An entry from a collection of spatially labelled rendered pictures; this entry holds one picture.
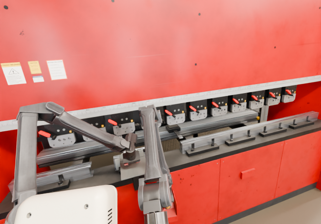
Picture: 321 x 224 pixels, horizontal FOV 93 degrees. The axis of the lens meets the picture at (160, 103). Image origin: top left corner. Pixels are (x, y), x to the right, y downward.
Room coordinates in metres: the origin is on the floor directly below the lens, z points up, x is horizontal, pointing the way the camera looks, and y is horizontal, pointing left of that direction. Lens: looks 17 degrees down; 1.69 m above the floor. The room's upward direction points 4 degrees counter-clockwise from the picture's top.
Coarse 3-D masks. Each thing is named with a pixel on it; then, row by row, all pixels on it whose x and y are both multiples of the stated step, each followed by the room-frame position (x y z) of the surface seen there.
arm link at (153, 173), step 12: (144, 108) 0.69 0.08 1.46; (144, 120) 0.64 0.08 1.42; (144, 132) 0.59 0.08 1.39; (156, 144) 0.56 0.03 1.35; (156, 156) 0.50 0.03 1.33; (156, 168) 0.46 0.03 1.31; (144, 180) 0.44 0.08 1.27; (156, 180) 0.46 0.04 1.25; (168, 192) 0.39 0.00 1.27; (168, 204) 0.38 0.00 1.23
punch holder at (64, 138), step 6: (48, 126) 0.89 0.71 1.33; (54, 126) 0.90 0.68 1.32; (60, 126) 0.90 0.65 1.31; (48, 132) 0.88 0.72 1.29; (54, 132) 0.89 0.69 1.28; (60, 132) 0.90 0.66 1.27; (66, 132) 0.91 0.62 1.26; (72, 132) 0.92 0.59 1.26; (48, 138) 0.88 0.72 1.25; (60, 138) 0.90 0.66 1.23; (66, 138) 0.91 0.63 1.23; (72, 138) 0.91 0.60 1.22; (54, 144) 0.89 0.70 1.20; (60, 144) 0.89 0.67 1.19; (66, 144) 0.90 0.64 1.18
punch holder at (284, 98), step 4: (284, 88) 1.42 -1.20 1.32; (288, 88) 1.42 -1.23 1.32; (292, 88) 1.44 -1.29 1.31; (296, 88) 1.45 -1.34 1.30; (284, 92) 1.41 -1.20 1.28; (292, 92) 1.44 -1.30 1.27; (280, 96) 1.45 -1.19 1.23; (284, 96) 1.41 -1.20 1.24; (288, 96) 1.42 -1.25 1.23; (292, 96) 1.44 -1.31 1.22; (280, 100) 1.44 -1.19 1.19; (284, 100) 1.41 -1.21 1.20; (288, 100) 1.42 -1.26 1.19; (292, 100) 1.44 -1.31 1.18
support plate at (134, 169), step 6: (120, 156) 0.99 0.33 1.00; (144, 156) 0.97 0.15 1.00; (120, 162) 0.92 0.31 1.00; (138, 162) 0.90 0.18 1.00; (144, 162) 0.90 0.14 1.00; (120, 168) 0.86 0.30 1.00; (126, 168) 0.85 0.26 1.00; (132, 168) 0.85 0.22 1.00; (138, 168) 0.84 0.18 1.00; (144, 168) 0.84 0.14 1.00; (126, 174) 0.80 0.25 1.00; (132, 174) 0.79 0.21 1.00; (138, 174) 0.79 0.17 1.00
